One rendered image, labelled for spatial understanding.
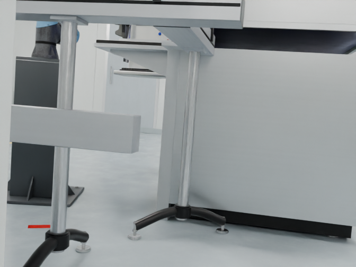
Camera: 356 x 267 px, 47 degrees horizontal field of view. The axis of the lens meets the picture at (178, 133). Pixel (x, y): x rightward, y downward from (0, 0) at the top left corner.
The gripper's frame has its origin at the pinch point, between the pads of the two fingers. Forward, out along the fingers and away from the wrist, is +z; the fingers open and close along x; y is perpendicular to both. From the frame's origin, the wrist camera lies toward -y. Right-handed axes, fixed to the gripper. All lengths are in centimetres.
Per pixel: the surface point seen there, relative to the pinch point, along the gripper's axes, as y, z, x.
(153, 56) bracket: -16.8, 8.9, 2.7
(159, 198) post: -27, 81, 13
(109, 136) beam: -28, 44, 93
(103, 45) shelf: 7.8, 5.0, 11.1
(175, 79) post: -31.5, 20.9, 12.7
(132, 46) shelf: -7.9, 5.1, 11.1
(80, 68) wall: 278, -27, -544
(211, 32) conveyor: -50, 1, 30
